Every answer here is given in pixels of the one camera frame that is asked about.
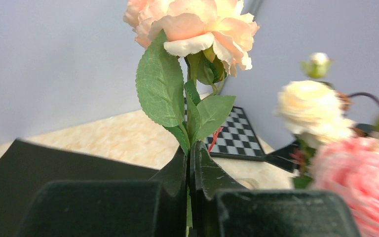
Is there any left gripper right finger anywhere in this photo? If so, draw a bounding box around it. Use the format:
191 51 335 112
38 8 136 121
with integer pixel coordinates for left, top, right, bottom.
189 141 360 237

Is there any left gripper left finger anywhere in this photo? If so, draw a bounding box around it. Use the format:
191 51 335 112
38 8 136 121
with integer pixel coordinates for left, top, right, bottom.
16 149 187 237

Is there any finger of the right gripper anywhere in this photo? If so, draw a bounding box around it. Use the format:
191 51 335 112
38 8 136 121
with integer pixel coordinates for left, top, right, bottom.
265 140 299 173

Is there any white flower stem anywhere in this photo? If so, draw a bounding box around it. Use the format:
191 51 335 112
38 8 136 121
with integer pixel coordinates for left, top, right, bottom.
274 52 355 149

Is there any large pink peony stem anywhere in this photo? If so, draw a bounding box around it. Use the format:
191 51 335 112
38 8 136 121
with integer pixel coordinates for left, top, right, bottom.
308 137 379 237

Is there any peach flower stem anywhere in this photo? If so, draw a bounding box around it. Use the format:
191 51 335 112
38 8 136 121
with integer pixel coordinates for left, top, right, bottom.
123 0 259 237

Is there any black wrapping sheet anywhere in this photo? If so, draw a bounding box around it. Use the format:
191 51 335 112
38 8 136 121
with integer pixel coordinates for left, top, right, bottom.
0 140 157 237

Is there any orange rose stem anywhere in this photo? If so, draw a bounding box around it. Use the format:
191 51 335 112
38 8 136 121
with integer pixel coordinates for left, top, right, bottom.
336 91 373 137

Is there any white ribbon strip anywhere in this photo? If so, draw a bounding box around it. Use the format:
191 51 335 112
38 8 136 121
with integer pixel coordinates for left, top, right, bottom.
236 178 260 190

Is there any black white checkerboard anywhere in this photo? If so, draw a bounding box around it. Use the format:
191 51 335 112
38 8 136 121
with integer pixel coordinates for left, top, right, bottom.
183 98 265 162

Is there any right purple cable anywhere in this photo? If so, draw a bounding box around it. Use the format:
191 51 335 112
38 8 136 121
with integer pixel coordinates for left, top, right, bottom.
348 92 379 110

